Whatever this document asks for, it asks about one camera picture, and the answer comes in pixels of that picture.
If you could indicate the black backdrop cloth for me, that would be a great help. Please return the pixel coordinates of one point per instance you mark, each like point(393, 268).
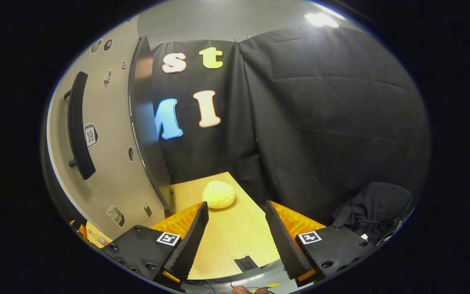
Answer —
point(320, 122)

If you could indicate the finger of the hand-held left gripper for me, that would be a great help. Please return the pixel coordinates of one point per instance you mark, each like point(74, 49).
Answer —
point(81, 232)

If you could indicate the bright ceiling light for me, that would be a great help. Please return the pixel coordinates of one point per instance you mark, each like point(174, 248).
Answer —
point(320, 19)

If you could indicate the yellow bumpy ball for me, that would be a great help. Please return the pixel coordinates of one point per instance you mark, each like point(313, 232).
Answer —
point(218, 195)

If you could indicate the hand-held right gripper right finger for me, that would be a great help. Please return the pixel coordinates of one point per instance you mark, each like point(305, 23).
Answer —
point(284, 245)

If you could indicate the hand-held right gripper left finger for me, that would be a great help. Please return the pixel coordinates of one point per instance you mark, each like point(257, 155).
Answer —
point(190, 249)

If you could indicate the black table bracket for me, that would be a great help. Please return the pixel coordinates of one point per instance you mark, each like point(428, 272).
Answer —
point(246, 263)

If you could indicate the black cloth bundle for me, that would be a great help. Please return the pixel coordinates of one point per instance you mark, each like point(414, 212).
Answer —
point(373, 208)

